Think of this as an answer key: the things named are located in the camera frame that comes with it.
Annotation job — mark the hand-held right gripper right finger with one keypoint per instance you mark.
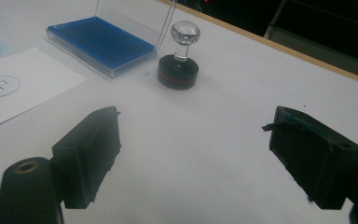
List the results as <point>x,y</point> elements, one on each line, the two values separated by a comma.
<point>317,161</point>

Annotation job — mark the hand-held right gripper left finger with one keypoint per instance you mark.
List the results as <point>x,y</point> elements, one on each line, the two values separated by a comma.
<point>84,155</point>

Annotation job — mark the blue ink pad clear case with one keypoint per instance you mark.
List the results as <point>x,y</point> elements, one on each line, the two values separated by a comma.
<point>102,43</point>

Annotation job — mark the black stamp with crystal knob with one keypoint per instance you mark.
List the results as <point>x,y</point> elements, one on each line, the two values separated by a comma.
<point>177,74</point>

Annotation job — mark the white paper card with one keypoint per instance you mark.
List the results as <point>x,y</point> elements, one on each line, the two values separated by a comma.
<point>34,84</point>

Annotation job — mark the metal floor rail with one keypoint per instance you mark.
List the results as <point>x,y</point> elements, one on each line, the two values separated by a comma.
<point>323,49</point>

